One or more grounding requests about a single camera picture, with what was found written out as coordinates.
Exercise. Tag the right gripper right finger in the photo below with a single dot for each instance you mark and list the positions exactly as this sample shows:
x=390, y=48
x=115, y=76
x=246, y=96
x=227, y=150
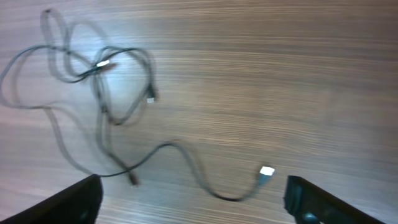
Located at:
x=308, y=203

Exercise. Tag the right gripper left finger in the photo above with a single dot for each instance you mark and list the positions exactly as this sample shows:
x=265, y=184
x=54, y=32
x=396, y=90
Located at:
x=79, y=203

